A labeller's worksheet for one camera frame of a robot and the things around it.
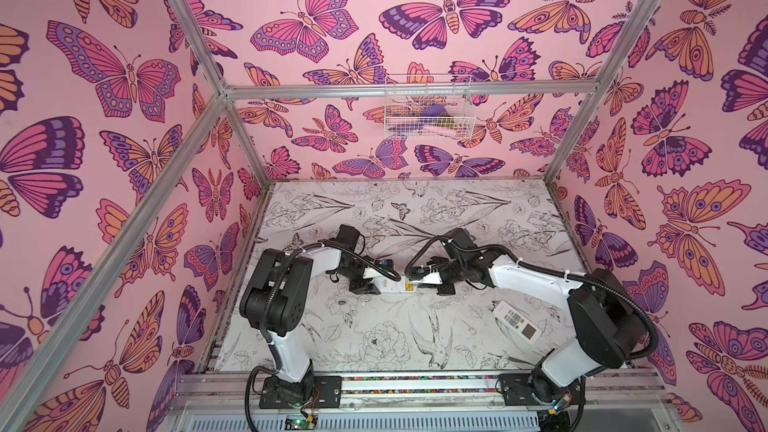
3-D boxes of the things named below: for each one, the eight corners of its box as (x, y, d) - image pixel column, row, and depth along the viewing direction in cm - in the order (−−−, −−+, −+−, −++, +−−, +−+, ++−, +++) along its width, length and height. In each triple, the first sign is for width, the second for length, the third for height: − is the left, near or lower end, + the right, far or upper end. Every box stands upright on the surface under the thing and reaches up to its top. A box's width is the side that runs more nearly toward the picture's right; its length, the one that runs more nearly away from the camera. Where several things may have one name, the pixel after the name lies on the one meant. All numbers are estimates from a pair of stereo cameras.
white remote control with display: (489, 312, 88) (491, 309, 87) (498, 301, 91) (500, 298, 89) (531, 346, 82) (534, 344, 81) (540, 333, 84) (543, 331, 83)
